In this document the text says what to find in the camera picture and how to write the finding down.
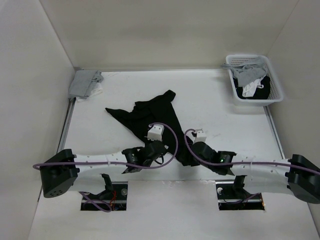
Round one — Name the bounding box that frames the black tank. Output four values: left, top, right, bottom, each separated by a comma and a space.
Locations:
105, 90, 199, 167
233, 75, 271, 100

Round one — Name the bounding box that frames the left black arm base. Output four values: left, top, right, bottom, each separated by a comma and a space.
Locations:
80, 174, 129, 213

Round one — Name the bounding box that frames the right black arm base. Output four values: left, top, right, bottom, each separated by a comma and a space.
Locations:
215, 176, 265, 211

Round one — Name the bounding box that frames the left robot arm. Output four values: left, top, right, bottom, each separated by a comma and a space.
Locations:
34, 140, 168, 200

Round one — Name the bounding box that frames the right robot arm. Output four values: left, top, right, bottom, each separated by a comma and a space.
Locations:
189, 141, 320, 204

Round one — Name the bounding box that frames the white tank top in basket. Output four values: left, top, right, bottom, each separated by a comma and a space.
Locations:
242, 77, 264, 98

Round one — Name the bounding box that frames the folded white tank top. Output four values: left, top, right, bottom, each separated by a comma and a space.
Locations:
76, 82, 103, 103

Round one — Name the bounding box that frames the black tank top in basket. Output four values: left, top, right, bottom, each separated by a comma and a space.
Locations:
233, 75, 271, 100

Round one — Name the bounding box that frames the grey tank top in basket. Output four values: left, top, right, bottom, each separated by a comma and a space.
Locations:
221, 56, 267, 87

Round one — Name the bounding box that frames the folded grey tank top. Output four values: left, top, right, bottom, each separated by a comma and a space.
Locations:
68, 70, 104, 99

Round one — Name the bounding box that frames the white plastic laundry basket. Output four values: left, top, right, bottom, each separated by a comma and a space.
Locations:
225, 54, 284, 107

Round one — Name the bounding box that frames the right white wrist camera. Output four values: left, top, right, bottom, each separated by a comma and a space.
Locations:
191, 129, 207, 144

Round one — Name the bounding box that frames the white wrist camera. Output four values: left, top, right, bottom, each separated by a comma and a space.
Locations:
191, 129, 207, 144
146, 124, 165, 142

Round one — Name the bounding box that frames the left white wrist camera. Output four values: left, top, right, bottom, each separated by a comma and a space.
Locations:
146, 124, 165, 142

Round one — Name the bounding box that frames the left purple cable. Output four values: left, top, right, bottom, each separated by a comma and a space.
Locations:
32, 122, 179, 213

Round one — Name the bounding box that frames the purple cable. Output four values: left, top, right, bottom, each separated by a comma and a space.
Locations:
183, 128, 320, 176
32, 122, 179, 213

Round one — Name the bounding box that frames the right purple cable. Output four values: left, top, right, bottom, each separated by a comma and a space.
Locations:
183, 128, 320, 176

